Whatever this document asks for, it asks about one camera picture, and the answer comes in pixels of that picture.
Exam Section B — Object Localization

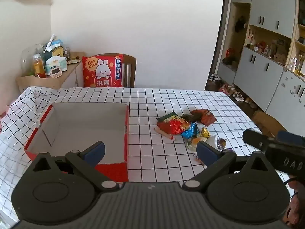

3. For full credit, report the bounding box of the red yellow snack packet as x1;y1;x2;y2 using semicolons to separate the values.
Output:
157;118;191;135

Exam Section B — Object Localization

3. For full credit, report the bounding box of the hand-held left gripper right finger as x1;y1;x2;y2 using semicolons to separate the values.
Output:
182;141;277;192

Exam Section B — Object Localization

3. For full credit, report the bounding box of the tissue pack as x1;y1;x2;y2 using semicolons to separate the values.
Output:
45;56;67;74

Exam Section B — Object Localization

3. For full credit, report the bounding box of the clear packet with yellow food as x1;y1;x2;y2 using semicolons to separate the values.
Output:
206;135;227;151

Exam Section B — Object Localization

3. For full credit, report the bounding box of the white kitchen timer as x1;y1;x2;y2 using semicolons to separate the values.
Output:
51;67;63;79

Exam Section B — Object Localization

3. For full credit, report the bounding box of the green snack packet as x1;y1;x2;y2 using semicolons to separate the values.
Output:
157;112;184;124

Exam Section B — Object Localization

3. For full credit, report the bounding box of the blue snack packet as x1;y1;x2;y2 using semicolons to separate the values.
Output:
181;122;199;139

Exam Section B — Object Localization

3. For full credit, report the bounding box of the clear glass jar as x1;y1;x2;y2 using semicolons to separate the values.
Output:
21;43;46;77

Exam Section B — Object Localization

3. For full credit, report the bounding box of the wooden stick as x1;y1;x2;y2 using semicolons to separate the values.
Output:
154;127;177;141

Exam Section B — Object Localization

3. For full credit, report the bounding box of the wooden chair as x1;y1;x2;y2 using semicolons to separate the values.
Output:
253;111;290;139
95;53;137;88

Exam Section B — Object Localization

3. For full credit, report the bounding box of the yellow storage box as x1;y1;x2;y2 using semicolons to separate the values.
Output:
51;46;63;59

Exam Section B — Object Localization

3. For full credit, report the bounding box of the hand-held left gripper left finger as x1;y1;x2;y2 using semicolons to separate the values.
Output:
29;141;120;192

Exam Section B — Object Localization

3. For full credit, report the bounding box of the person's right hand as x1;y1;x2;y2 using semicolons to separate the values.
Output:
282;178;305;224

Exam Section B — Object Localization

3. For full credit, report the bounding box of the black snack packet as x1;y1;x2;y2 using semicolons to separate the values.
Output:
181;113;199;124

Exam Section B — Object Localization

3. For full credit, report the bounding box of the dark hanging bag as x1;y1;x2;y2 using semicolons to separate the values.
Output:
235;16;247;32

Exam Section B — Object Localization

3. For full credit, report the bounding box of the red rabbit print cushion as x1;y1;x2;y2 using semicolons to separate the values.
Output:
82;54;124;88

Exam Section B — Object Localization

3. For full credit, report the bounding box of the white checked tablecloth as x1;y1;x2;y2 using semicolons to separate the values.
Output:
0;86;298;225

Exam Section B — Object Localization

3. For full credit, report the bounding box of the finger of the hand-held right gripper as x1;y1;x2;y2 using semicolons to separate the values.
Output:
242;129;277;152
277;130;305;146

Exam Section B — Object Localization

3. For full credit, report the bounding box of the orange drink bottle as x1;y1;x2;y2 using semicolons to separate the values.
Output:
33;54;47;79

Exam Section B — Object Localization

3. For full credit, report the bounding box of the grey wall cabinet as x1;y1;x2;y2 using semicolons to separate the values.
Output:
218;0;305;122

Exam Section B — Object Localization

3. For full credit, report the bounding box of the orange brown snack packet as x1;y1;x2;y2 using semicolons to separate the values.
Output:
190;109;217;127

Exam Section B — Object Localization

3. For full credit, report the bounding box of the white cardboard box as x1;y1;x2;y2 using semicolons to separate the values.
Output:
24;103;130;182

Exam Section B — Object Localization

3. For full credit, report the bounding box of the white tube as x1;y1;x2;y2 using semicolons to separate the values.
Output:
44;34;55;53

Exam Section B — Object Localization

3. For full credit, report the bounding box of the wooden side cabinet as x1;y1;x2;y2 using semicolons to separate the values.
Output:
16;52;86;93

